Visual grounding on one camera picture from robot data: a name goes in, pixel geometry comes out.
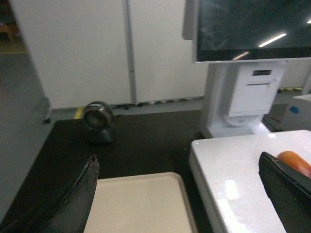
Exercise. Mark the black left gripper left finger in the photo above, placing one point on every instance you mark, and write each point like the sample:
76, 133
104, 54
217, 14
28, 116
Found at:
65, 209

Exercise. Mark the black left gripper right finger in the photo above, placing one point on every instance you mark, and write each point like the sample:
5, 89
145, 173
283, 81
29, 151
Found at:
289, 192

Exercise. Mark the white checkout scale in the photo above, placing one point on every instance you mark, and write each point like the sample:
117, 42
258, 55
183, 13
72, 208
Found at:
226, 172

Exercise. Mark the black slatted checkout counter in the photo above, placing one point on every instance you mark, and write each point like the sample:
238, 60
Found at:
144, 144

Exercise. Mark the white blue label printer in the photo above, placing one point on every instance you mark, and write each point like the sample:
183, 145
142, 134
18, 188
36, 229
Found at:
297, 115

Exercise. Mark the beige plastic tray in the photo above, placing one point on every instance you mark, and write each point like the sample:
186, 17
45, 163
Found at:
153, 203

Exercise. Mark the round black barcode scanner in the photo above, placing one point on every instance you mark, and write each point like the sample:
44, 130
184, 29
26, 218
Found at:
98, 118

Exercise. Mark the white POS terminal stand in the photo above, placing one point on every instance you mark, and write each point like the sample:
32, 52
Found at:
247, 45

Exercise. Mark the white rolling partition panel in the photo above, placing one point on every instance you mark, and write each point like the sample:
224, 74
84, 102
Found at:
116, 51

